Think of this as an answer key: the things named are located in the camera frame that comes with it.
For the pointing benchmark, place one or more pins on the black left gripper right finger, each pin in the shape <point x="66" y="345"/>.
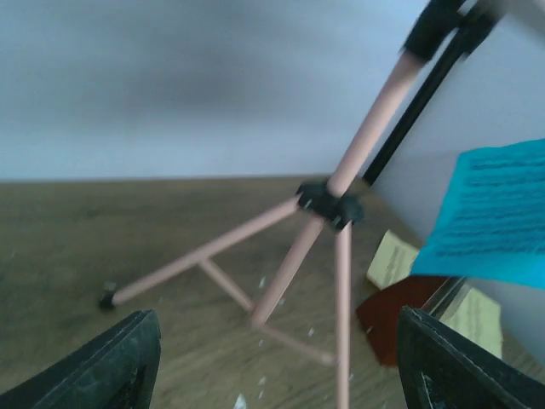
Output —
<point x="439" y="368"/>

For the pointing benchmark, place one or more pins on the pink tripod music stand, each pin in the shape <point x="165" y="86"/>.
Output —
<point x="328" y="202"/>

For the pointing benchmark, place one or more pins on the blue sheet music booklet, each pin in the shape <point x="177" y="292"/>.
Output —
<point x="491" y="222"/>

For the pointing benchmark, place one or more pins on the red-brown wooden metronome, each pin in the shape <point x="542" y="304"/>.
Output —
<point x="378" y="314"/>

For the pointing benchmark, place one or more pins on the yellow sheet music page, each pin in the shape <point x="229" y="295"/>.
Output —
<point x="477" y="318"/>

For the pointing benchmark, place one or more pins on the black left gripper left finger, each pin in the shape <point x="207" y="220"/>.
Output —
<point x="117" y="369"/>

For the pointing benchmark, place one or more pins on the black frame post right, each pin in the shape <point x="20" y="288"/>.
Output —
<point x="466" y="40"/>

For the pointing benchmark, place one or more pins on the clear plastic metronome cover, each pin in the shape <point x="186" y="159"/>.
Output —
<point x="452" y="291"/>

